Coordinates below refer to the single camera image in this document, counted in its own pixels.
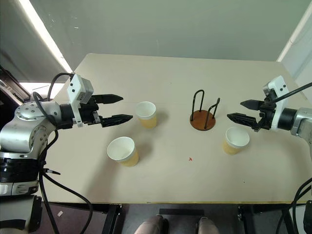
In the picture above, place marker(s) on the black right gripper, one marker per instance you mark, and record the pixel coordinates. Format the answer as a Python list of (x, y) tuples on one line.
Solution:
[(265, 114)]

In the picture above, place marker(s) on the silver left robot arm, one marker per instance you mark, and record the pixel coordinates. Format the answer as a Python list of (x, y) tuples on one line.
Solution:
[(22, 131)]

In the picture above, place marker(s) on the black table frame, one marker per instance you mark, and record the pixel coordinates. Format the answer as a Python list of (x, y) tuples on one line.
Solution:
[(170, 214)]

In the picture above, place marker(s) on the yellow paper cup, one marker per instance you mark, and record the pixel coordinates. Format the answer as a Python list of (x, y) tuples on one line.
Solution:
[(235, 141), (146, 114), (123, 151)]

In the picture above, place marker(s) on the grey rounded robot foot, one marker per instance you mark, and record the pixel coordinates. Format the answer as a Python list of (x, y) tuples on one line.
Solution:
[(207, 226), (152, 225)]

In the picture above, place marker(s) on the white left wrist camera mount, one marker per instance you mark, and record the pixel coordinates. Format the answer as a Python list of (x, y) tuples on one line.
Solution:
[(78, 90)]

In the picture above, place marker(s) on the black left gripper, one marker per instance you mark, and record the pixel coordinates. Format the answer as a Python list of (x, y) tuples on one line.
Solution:
[(88, 112)]

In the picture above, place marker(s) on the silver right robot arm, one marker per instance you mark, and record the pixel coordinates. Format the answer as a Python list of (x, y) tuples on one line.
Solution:
[(296, 122)]

